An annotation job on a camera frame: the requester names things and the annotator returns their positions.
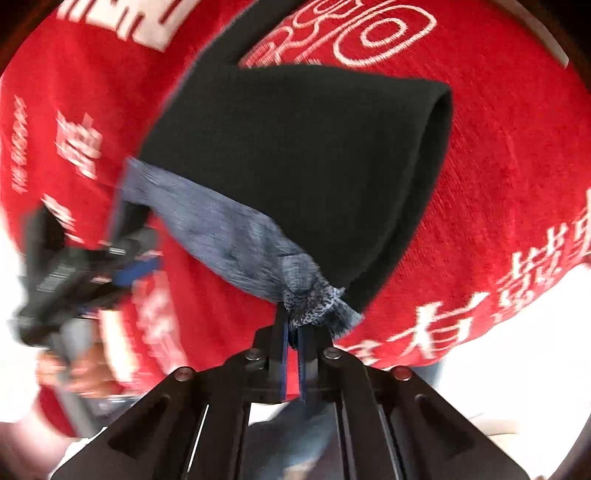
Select black pants with blue trim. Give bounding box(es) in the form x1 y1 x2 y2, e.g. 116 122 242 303
111 1 453 338

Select person's left hand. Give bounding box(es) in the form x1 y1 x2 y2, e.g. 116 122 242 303
36 343 121 399

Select red blanket with white characters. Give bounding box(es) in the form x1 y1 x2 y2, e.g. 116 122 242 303
1 1 590 370

